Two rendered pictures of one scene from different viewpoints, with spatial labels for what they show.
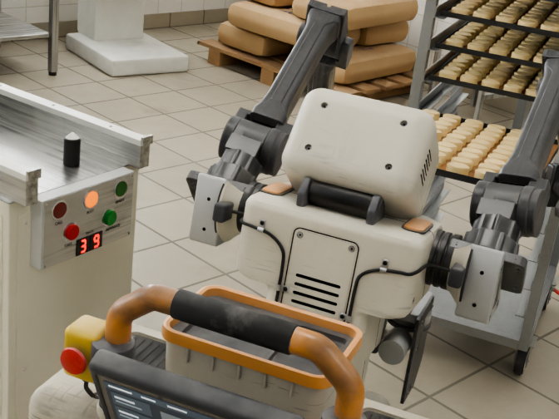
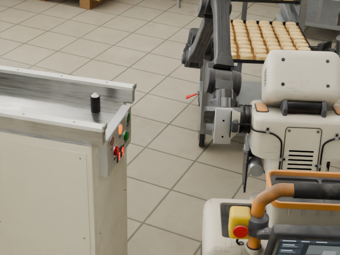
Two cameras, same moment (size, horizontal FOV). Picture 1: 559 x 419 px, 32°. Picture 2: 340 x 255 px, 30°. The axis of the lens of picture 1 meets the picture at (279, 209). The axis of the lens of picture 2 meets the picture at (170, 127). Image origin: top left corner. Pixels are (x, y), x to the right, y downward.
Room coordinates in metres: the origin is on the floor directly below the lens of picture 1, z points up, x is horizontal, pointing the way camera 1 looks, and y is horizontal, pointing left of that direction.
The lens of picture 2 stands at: (-0.03, 0.76, 1.83)
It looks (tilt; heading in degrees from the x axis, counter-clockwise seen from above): 30 degrees down; 342
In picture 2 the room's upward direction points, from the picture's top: 2 degrees clockwise
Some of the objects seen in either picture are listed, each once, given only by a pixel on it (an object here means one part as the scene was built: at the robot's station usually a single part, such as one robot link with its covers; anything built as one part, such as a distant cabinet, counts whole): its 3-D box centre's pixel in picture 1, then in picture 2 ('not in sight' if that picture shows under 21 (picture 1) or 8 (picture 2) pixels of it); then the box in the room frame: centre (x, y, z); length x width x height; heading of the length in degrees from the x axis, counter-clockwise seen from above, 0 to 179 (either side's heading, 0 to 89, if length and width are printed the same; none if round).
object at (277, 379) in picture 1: (259, 366); (311, 205); (1.09, 0.00, 0.87); 0.23 x 0.15 x 0.11; 70
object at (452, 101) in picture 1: (443, 110); not in sight; (3.00, -0.48, 0.69); 0.64 x 0.03 x 0.03; 160
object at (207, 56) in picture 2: not in sight; (202, 49); (2.27, -0.14, 0.81); 0.07 x 0.07 x 0.10; 25
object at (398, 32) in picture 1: (344, 19); not in sight; (5.96, -0.25, 0.34); 0.72 x 0.42 x 0.15; 47
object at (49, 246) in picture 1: (84, 216); (115, 139); (1.71, 0.37, 0.77); 0.24 x 0.04 x 0.14; 148
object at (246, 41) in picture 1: (279, 34); not in sight; (6.00, 0.13, 0.19); 0.72 x 0.42 x 0.15; 139
